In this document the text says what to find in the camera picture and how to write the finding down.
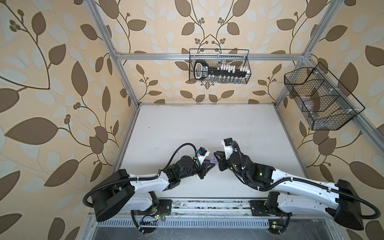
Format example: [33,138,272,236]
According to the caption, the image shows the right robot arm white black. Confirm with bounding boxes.
[214,138,381,231]

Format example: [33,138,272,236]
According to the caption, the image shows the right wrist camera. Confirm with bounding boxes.
[221,138,234,160]

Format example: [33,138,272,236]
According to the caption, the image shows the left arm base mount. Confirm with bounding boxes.
[131,191,173,217]

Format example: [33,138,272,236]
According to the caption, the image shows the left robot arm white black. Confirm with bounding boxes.
[83,144,215,222]

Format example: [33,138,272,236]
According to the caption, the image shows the right wire basket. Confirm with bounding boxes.
[284,62,366,131]

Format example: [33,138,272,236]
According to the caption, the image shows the black tool rack with handle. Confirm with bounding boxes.
[192,60,251,80]

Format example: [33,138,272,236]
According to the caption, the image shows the purple round charging case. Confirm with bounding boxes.
[210,157,218,165]

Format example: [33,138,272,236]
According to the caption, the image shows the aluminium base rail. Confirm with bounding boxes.
[117,193,339,218]

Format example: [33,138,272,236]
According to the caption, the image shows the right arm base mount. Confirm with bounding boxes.
[249,192,292,217]

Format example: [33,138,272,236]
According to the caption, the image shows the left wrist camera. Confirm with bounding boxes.
[197,147,210,165]

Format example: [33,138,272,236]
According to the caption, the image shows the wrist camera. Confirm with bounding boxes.
[221,138,234,160]
[197,147,210,165]

